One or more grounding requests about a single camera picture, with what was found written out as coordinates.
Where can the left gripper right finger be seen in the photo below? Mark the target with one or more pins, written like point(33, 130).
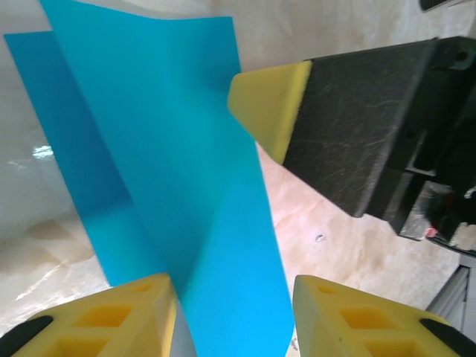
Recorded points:
point(364, 327)

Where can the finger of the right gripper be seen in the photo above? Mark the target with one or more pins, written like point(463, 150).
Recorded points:
point(342, 122)

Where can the right side aluminium rail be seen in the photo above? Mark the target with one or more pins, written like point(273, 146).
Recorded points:
point(457, 294)

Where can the blue square paper sheet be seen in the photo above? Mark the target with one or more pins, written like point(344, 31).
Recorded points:
point(167, 148)

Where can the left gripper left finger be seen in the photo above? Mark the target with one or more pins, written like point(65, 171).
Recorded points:
point(111, 327)

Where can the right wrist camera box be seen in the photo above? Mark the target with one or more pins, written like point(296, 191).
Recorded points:
point(446, 3)

